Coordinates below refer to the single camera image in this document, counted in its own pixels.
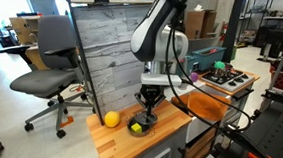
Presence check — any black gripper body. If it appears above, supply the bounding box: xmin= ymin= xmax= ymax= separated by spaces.
xmin=139 ymin=83 xmax=166 ymax=107

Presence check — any steel lid with black knob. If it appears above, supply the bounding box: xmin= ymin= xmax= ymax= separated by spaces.
xmin=129 ymin=109 xmax=159 ymax=128

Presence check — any yellow block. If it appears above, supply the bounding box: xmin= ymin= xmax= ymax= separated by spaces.
xmin=130 ymin=122 xmax=144 ymax=134

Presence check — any small steel pot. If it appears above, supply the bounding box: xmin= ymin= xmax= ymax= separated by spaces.
xmin=125 ymin=116 xmax=159 ymax=139

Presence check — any yellow ball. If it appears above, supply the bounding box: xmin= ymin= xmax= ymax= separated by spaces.
xmin=103 ymin=110 xmax=122 ymax=130

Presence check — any purple ball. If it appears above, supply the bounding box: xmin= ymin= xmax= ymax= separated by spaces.
xmin=188 ymin=71 xmax=200 ymax=84

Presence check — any grey wood grain panel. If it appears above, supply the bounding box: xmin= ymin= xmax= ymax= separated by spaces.
xmin=63 ymin=0 xmax=155 ymax=124

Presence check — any teal plastic bin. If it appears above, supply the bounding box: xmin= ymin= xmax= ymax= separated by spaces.
xmin=177 ymin=43 xmax=228 ymax=81

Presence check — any steel pot on stove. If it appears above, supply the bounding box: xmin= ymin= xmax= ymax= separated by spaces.
xmin=211 ymin=61 xmax=235 ymax=80

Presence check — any green ball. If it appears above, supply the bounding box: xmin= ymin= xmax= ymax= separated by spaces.
xmin=213 ymin=60 xmax=227 ymax=71

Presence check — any toy stove top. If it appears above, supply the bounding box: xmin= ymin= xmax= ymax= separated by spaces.
xmin=198 ymin=65 xmax=262 ymax=99

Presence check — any cardboard box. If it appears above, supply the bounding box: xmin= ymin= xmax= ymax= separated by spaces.
xmin=183 ymin=7 xmax=218 ymax=42

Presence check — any red fire extinguisher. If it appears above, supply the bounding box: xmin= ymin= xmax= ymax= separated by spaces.
xmin=218 ymin=19 xmax=229 ymax=43

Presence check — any grey office chair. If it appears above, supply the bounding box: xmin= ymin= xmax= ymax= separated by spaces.
xmin=5 ymin=11 xmax=104 ymax=142

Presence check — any black perforated table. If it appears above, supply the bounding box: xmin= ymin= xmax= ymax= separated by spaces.
xmin=205 ymin=99 xmax=283 ymax=158

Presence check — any black metal shelving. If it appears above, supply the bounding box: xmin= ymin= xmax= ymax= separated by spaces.
xmin=251 ymin=0 xmax=283 ymax=64

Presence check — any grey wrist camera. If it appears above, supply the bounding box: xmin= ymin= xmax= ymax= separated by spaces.
xmin=139 ymin=71 xmax=183 ymax=89

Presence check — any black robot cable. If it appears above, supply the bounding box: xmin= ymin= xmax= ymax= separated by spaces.
xmin=159 ymin=9 xmax=261 ymax=135

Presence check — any black frame post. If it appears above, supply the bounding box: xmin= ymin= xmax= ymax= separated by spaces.
xmin=51 ymin=0 xmax=114 ymax=127

